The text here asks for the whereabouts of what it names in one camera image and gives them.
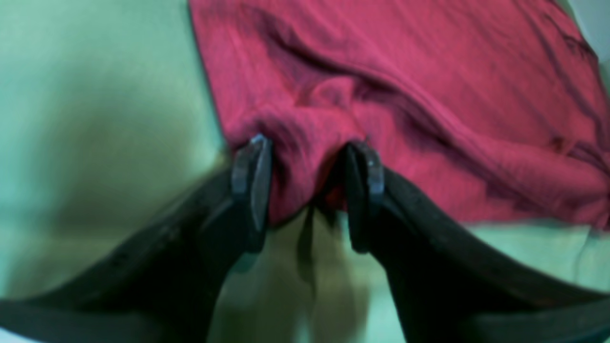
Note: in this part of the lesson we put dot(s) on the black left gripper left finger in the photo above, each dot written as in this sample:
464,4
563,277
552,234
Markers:
162,283

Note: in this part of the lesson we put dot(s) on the red long-sleeve shirt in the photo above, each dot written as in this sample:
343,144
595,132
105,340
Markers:
494,108

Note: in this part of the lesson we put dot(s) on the green table cloth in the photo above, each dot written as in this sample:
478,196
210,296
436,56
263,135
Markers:
108,123

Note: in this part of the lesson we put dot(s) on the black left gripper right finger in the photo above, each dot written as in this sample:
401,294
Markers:
448,286

